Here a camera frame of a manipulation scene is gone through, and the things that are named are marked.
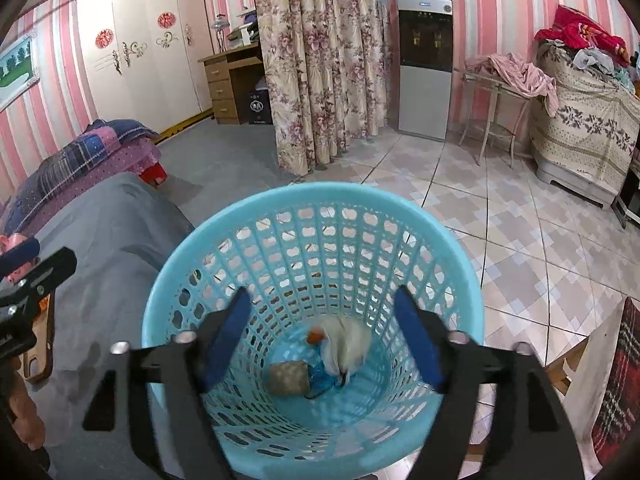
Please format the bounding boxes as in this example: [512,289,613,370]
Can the beige cloth mask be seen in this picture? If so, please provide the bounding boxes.
[319,315,371,386]

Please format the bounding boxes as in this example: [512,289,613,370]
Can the orange peel half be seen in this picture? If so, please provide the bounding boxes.
[306,327,326,346]

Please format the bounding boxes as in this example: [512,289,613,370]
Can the pink piggy bank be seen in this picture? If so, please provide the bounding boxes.
[0,233,28,254]

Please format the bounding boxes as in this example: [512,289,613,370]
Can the plaid red fabric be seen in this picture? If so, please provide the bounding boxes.
[591,298,640,466]

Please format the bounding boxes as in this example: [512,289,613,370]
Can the black box under desk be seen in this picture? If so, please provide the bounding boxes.
[248,88,272,125]

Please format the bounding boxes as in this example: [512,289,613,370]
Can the light blue plastic basket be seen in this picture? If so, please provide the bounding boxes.
[141,182,485,479]

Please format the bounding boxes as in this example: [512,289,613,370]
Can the blue plastic bag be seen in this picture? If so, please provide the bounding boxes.
[304,363,346,400]

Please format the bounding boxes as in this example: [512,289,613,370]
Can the white wardrobe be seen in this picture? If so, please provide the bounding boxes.
[76,0,213,133]

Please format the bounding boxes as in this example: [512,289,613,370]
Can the pink cloth on rack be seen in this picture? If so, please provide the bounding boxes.
[465,53,560,117]

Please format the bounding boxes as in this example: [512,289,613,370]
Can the operator hand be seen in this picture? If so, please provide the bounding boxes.
[1,358,46,451]

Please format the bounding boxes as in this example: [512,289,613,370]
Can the red clothes pile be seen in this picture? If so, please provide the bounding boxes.
[535,6,630,67]

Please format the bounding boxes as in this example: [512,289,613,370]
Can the wooden desk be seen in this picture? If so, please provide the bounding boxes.
[200,42,265,125]

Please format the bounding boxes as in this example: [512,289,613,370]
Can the floral covered furniture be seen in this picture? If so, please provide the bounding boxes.
[529,41,639,208]

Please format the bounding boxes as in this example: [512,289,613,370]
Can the framed wedding photo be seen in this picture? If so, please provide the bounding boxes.
[0,32,40,112]

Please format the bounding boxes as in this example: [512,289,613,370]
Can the bed with purple cover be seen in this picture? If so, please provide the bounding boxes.
[1,119,160,235]

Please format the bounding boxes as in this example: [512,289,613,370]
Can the metal side rack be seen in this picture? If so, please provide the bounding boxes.
[457,70,530,168]

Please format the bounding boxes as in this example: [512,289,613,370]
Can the white water dispenser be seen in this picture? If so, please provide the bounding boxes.
[398,0,454,141]

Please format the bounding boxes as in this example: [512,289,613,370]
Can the desk lamp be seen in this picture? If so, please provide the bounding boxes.
[210,13,230,52]

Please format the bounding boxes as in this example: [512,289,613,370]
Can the grey table cloth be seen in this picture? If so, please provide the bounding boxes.
[27,174,193,479]

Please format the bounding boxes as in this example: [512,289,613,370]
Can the floral curtain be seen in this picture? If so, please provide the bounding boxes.
[256,0,390,176]

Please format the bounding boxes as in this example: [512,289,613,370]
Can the striped patchwork blanket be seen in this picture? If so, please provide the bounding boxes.
[1,119,160,236]

